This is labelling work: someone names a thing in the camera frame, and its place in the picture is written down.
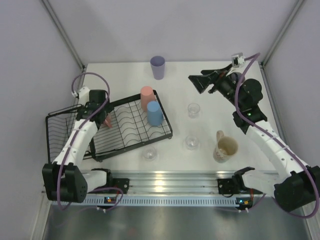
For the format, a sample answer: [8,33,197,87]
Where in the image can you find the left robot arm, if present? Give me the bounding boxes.
[42,90,114,203]

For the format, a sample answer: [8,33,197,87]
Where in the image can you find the clear glass lower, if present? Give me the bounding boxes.
[142,146,158,161]

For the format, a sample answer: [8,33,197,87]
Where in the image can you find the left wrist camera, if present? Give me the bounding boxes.
[71,86,90,100]

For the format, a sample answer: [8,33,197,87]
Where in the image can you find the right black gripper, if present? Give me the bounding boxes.
[189,63,244,110]

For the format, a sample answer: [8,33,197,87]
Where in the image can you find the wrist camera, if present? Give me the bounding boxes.
[231,52,246,69]
[71,86,90,100]

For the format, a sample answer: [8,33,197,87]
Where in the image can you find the clear glass upper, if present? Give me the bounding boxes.
[187,103,201,119]

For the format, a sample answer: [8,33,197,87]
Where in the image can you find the black wire dish rack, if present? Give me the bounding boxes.
[45,94,173,163]

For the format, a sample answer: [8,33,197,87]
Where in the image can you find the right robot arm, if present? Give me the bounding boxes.
[188,65,320,212]

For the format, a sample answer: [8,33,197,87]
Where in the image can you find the pale pink iridescent mug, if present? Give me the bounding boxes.
[230,72,242,85]

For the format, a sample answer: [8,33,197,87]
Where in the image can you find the clear glass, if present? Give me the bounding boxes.
[185,135,200,151]
[142,146,158,161]
[187,103,201,119]

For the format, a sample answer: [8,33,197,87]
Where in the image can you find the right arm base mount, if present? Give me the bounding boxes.
[217,166,255,198]

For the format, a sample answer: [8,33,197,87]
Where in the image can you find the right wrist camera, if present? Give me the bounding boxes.
[231,52,246,69]

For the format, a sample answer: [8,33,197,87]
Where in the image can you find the pink ghost pattern mug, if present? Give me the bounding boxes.
[103,115,112,128]

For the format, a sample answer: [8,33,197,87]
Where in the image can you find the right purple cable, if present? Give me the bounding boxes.
[233,52,320,219]

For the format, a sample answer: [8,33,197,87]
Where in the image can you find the cream seashell mug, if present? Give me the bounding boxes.
[213,130,239,163]

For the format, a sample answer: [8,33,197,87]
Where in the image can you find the perforated cable tray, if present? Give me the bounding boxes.
[51,195,241,207]

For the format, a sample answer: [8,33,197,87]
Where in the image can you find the purple plastic tumbler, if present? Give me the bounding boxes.
[150,55,166,80]

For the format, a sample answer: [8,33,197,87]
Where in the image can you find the salmon pink plastic tumbler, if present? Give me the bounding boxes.
[140,86,156,112]

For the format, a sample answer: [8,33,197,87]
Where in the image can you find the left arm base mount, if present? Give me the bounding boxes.
[83,168,130,194]

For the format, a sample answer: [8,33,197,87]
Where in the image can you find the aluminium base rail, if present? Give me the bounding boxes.
[42,170,313,196]

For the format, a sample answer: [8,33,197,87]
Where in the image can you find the blue plastic tumbler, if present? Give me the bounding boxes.
[147,101,164,126]

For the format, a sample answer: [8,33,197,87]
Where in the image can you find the clear glass middle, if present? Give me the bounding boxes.
[185,135,200,151]

